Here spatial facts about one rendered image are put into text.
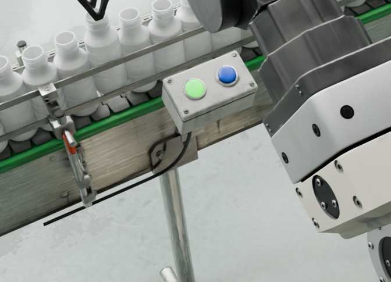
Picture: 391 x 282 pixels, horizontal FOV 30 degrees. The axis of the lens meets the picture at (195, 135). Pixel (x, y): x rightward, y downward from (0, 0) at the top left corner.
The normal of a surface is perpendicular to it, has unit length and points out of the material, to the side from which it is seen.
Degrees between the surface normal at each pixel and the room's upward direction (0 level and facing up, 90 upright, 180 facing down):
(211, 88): 20
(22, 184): 90
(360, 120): 30
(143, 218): 0
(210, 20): 89
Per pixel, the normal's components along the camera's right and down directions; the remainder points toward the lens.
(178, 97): 0.08, -0.42
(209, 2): -0.88, 0.37
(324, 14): 0.36, -0.35
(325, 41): -0.02, -0.19
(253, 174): -0.08, -0.68
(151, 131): 0.45, 0.63
